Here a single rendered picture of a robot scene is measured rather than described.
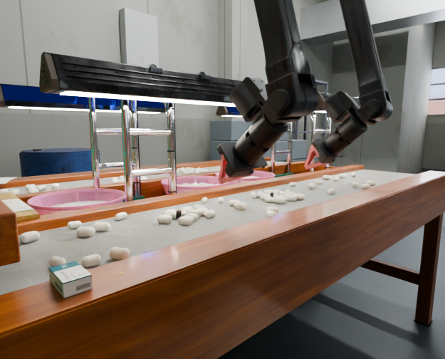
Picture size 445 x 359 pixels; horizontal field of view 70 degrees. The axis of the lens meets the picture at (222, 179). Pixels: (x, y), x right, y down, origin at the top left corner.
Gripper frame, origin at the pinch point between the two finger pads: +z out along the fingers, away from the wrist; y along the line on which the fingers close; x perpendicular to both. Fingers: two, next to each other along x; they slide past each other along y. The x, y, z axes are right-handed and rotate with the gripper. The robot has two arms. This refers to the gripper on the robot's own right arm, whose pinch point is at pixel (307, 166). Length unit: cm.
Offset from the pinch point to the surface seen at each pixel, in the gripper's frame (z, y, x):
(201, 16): 112, -181, -286
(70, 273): -4, 71, 12
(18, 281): 9, 75, 7
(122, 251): 4, 60, 8
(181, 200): 26.6, 27.4, -9.1
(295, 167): 53, -80, -29
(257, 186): 26.8, -7.5, -9.0
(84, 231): 18, 60, -2
